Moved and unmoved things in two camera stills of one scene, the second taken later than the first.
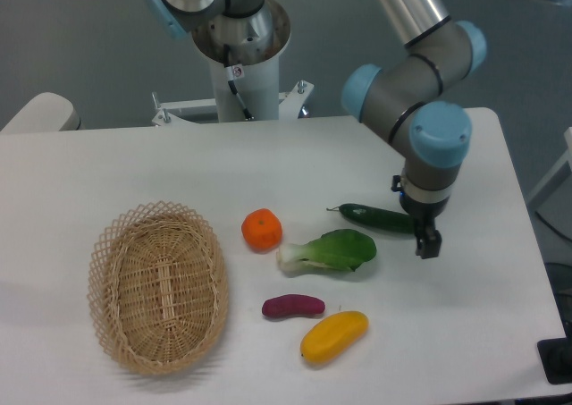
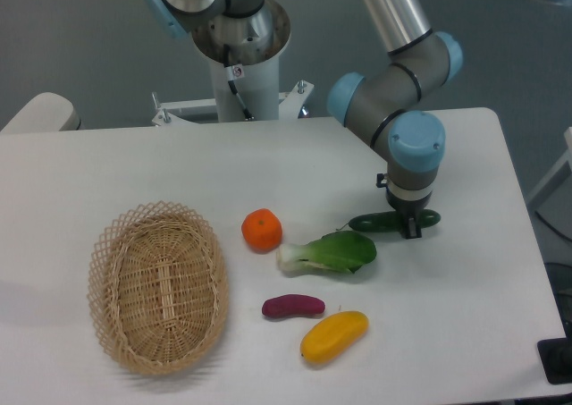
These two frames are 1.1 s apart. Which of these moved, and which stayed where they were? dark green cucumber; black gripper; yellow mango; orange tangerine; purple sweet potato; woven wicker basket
Moved: dark green cucumber; black gripper
Stayed: orange tangerine; yellow mango; woven wicker basket; purple sweet potato
